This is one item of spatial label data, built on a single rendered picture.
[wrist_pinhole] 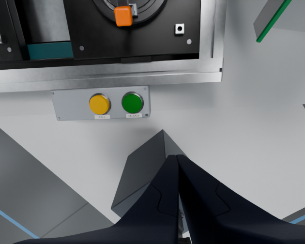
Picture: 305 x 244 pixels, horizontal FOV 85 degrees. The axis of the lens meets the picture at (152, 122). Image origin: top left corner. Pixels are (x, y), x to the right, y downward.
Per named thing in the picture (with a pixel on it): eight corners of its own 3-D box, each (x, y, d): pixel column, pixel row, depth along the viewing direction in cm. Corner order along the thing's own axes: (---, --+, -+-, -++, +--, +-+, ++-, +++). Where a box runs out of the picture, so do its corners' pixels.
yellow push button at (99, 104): (111, 112, 37) (109, 114, 35) (94, 112, 37) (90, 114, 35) (109, 93, 35) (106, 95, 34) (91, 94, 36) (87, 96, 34)
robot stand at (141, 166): (157, 185, 54) (156, 250, 35) (127, 156, 51) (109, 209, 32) (191, 161, 51) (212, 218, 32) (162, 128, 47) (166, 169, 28)
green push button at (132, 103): (143, 110, 36) (142, 113, 34) (125, 111, 37) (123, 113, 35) (141, 92, 35) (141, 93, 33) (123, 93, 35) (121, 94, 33)
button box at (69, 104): (151, 111, 42) (150, 117, 36) (69, 114, 43) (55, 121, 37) (149, 82, 40) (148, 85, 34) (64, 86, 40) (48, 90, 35)
